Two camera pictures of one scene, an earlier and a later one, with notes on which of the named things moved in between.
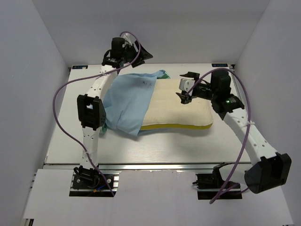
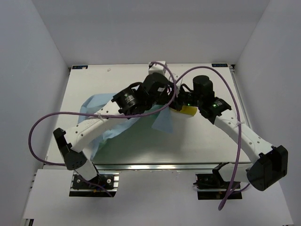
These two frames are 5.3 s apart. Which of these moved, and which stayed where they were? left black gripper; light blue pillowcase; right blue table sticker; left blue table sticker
Moved: light blue pillowcase; left black gripper
Stayed: right blue table sticker; left blue table sticker
